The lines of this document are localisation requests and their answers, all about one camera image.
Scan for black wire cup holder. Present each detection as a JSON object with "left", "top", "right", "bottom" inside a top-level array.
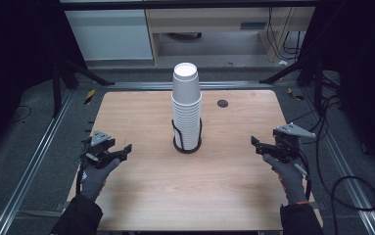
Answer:
[{"left": 170, "top": 117, "right": 204, "bottom": 155}]

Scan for light wooden desk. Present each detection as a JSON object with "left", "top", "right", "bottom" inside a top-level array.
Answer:
[{"left": 144, "top": 7, "right": 316, "bottom": 65}]

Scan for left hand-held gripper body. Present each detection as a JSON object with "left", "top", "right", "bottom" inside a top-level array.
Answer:
[{"left": 82, "top": 129, "right": 117, "bottom": 169}]

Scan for white cabinet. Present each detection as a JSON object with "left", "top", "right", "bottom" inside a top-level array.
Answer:
[{"left": 64, "top": 9, "right": 155, "bottom": 62}]

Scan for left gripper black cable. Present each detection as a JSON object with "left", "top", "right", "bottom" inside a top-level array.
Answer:
[{"left": 75, "top": 156, "right": 89, "bottom": 194}]

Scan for black cables under desk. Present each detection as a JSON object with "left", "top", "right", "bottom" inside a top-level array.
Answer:
[{"left": 266, "top": 7, "right": 306, "bottom": 63}]

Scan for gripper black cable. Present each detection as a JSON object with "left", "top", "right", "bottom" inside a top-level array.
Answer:
[
  {"left": 75, "top": 156, "right": 89, "bottom": 194},
  {"left": 292, "top": 149, "right": 314, "bottom": 201}
]

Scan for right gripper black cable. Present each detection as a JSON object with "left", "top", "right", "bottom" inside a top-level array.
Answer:
[{"left": 292, "top": 149, "right": 314, "bottom": 201}]

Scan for stack of white paper cups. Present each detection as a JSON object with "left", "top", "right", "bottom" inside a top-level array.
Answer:
[{"left": 170, "top": 62, "right": 203, "bottom": 152}]

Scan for metal floor rail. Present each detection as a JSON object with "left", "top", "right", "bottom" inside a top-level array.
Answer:
[
  {"left": 106, "top": 80, "right": 275, "bottom": 92},
  {"left": 301, "top": 87, "right": 375, "bottom": 235},
  {"left": 0, "top": 89, "right": 75, "bottom": 235}
]

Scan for thin black floor cable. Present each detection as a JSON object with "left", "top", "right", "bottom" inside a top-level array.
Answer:
[{"left": 9, "top": 104, "right": 33, "bottom": 124}]

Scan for person's left hand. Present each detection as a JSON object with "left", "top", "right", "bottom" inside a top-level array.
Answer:
[{"left": 79, "top": 157, "right": 121, "bottom": 202}]

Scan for black metal stand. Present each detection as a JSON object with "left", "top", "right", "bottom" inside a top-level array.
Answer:
[
  {"left": 51, "top": 58, "right": 117, "bottom": 118},
  {"left": 258, "top": 58, "right": 326, "bottom": 113}
]

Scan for yellow black tape piece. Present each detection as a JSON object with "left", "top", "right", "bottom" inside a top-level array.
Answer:
[
  {"left": 83, "top": 88, "right": 97, "bottom": 106},
  {"left": 286, "top": 86, "right": 305, "bottom": 102}
]

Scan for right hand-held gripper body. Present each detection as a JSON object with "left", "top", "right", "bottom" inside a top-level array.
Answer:
[{"left": 272, "top": 121, "right": 317, "bottom": 164}]

